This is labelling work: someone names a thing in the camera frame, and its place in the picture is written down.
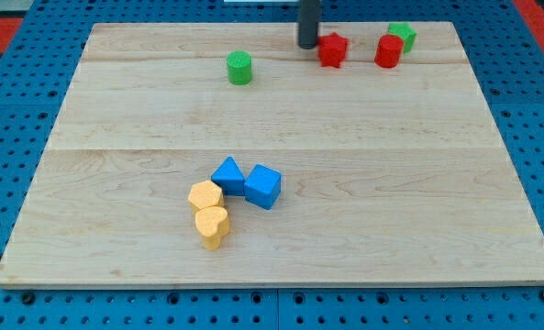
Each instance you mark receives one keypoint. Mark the yellow hexagon block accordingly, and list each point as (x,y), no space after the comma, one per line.
(205,194)

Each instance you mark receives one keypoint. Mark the blue cube block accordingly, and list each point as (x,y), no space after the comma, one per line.
(263,186)

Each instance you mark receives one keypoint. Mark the green cube block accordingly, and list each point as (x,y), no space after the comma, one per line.
(404,31)

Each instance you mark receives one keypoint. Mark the red star block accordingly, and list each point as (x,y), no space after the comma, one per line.
(332,50)

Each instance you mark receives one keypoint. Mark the yellow heart block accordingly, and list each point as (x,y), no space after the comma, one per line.
(212,224)

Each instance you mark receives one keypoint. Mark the green cylinder block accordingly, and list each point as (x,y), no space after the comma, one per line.
(239,67)

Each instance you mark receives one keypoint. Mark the blue triangle block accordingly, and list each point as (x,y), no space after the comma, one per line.
(229,178)

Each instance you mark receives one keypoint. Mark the wooden board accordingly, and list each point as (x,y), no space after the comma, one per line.
(391,178)

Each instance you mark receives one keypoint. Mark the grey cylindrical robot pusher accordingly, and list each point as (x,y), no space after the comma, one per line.
(308,16)

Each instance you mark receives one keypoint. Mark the red cylinder block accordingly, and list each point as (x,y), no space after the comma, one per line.
(389,51)

